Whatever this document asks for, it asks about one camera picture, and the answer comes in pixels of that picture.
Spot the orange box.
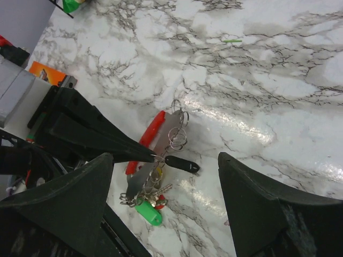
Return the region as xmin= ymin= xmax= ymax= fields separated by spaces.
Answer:
xmin=29 ymin=61 xmax=66 ymax=86

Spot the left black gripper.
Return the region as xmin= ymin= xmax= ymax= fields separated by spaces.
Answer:
xmin=27 ymin=86 xmax=155 ymax=163

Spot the red key tag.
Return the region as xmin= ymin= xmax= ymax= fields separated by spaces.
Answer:
xmin=154 ymin=195 xmax=167 ymax=210

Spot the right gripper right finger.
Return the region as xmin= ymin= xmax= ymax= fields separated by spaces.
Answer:
xmin=218 ymin=152 xmax=342 ymax=256

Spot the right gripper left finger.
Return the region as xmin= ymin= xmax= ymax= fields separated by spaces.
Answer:
xmin=1 ymin=153 xmax=149 ymax=256

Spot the green key tag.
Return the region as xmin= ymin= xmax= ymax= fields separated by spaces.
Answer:
xmin=135 ymin=201 xmax=162 ymax=226

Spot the yellow key tag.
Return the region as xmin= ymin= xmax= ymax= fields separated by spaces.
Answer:
xmin=153 ymin=166 xmax=163 ymax=180

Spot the steel key organizer red handle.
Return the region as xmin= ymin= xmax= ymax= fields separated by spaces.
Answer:
xmin=120 ymin=100 xmax=189 ymax=205

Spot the green white snack packet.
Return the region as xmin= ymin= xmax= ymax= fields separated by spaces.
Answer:
xmin=62 ymin=0 xmax=85 ymax=14

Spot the black key tag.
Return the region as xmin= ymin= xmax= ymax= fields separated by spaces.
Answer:
xmin=164 ymin=155 xmax=200 ymax=174

